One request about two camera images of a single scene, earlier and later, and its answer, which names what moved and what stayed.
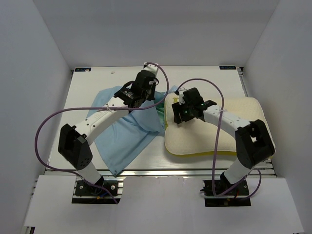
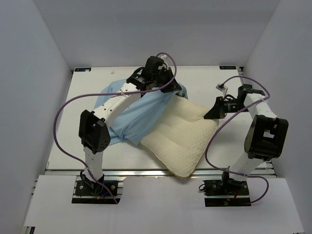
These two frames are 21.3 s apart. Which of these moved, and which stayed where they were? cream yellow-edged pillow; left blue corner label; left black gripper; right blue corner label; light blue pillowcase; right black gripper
Moved: right black gripper; light blue pillowcase; cream yellow-edged pillow; left black gripper
Stayed: left blue corner label; right blue corner label
